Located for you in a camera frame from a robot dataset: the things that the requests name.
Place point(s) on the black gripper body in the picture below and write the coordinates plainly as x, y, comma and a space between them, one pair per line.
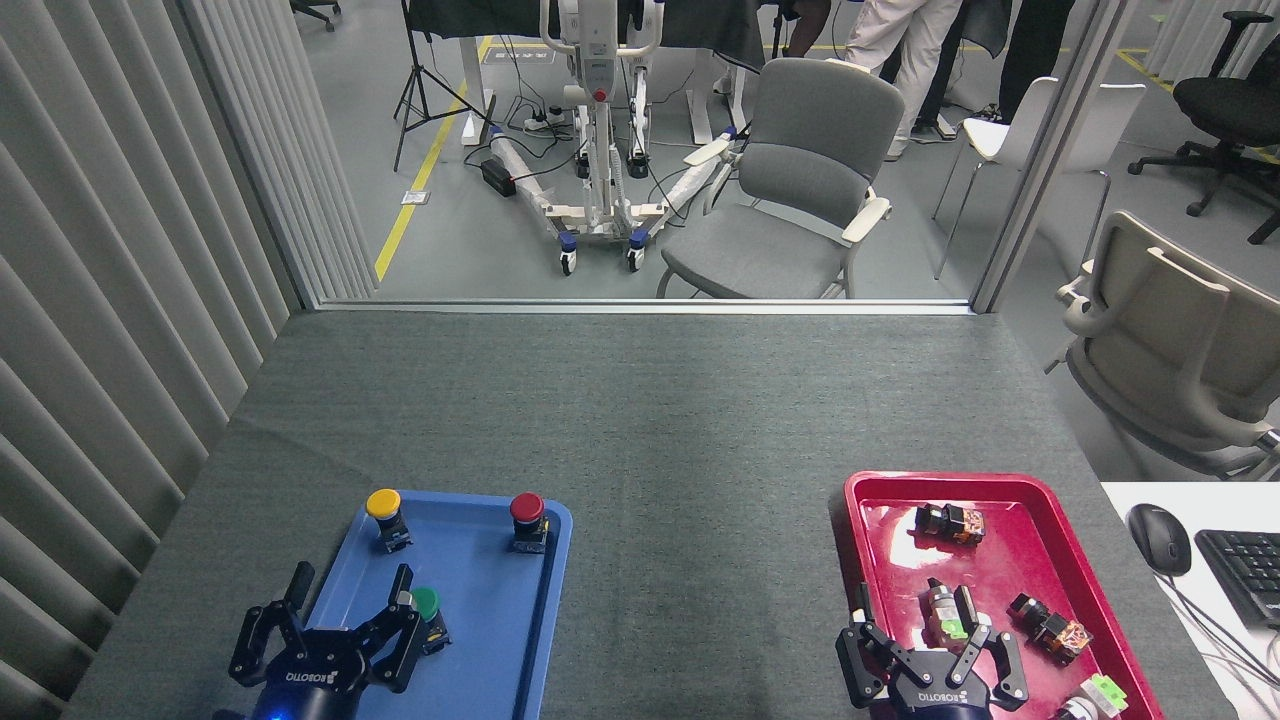
310, 678
940, 690

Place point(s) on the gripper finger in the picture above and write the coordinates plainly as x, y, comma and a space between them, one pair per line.
398, 640
1008, 670
858, 660
247, 640

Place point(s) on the green push button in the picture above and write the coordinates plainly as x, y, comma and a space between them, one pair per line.
428, 603

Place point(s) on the yellow push button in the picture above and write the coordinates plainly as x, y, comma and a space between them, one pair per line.
384, 504

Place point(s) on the red push button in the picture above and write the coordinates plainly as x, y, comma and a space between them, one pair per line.
527, 508

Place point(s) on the blue plastic tray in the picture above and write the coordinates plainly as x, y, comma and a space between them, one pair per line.
480, 600

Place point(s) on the red plastic tray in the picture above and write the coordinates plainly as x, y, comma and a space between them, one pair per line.
1010, 570

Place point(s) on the black computer mouse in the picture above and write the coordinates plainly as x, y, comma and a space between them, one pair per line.
1160, 540

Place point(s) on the white side table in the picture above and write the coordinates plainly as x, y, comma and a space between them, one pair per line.
1220, 660

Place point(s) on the black keyboard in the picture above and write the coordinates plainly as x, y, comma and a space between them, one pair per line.
1245, 570

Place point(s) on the beige office chair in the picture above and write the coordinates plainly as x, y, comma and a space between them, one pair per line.
1180, 340

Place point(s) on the black power adapter box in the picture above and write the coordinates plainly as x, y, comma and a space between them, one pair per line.
497, 176

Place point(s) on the grey armchair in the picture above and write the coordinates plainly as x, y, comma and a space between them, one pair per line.
800, 170

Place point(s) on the white stand on wheels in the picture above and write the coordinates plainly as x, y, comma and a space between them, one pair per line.
600, 150

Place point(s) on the white power strip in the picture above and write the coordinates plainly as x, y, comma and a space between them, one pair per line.
545, 122

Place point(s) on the white plastic chair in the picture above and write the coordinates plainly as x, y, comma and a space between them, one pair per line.
1025, 125

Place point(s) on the black tripod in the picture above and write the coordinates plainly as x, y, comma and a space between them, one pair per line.
418, 90

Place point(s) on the black office chair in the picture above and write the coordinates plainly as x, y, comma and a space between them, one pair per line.
1225, 105

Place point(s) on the person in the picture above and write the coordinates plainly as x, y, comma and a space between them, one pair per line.
900, 40
1035, 45

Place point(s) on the black draped desk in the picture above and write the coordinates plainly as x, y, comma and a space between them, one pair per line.
700, 25

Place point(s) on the black orange switch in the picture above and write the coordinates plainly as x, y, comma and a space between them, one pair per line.
1050, 628
950, 522

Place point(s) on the silver green switch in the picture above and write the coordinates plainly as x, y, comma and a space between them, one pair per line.
942, 612

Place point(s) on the white green switch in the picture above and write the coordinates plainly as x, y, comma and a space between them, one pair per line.
1100, 692

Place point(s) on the silver post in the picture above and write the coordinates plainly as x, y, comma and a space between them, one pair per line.
1050, 150

